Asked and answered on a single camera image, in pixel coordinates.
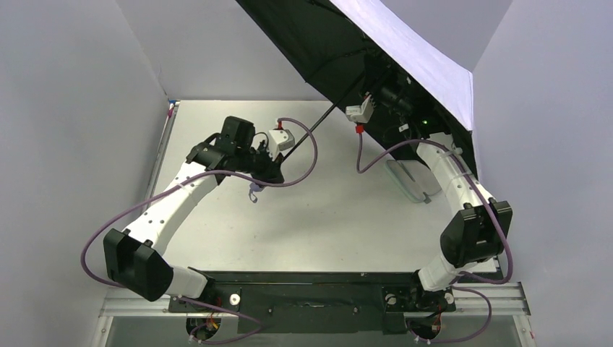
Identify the mint green umbrella case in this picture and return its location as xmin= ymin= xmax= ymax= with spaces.
xmin=385 ymin=160 xmax=442 ymax=204

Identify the lavender folding umbrella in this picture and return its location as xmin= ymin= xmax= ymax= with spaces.
xmin=239 ymin=1 xmax=477 ymax=171

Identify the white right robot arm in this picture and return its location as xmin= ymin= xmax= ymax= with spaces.
xmin=371 ymin=85 xmax=514 ymax=291

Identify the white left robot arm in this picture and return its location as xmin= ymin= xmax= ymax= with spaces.
xmin=103 ymin=116 xmax=295 ymax=301

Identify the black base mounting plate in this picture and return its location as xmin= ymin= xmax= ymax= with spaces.
xmin=199 ymin=271 xmax=456 ymax=335

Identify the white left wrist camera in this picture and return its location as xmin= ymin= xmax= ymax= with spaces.
xmin=266 ymin=129 xmax=295 ymax=160

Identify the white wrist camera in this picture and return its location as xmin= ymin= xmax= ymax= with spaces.
xmin=345 ymin=94 xmax=374 ymax=124
xmin=266 ymin=129 xmax=295 ymax=160

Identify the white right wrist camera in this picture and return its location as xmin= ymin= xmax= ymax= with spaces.
xmin=345 ymin=94 xmax=374 ymax=124

